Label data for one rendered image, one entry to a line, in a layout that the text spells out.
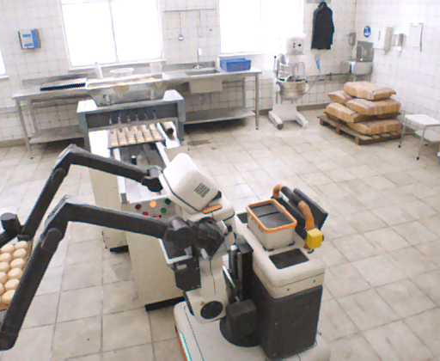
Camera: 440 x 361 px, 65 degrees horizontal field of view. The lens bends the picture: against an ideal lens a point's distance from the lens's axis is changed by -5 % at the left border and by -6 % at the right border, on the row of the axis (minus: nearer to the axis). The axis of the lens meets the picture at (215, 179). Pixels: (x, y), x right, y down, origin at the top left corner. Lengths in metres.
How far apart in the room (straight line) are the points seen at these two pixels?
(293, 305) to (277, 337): 0.17
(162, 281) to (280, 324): 0.93
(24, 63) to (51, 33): 0.58
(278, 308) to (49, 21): 5.06
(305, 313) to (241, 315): 0.28
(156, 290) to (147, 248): 0.33
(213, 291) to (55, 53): 4.78
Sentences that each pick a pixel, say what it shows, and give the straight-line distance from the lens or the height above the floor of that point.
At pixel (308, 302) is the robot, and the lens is 1.63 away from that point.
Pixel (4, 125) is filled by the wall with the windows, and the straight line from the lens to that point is 6.17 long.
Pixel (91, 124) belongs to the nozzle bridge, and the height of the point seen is 1.06.
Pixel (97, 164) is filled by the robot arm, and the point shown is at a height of 1.20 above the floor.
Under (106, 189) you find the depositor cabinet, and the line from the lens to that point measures 2.69.
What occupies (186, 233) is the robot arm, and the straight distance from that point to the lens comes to 1.15.
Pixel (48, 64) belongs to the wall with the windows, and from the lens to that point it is 5.83.
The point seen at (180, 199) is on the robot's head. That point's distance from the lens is 1.28.
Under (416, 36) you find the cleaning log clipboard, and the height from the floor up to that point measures 1.37.
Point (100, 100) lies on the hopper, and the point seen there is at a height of 1.22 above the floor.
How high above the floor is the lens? 1.76
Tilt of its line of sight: 26 degrees down
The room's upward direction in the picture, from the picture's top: 3 degrees counter-clockwise
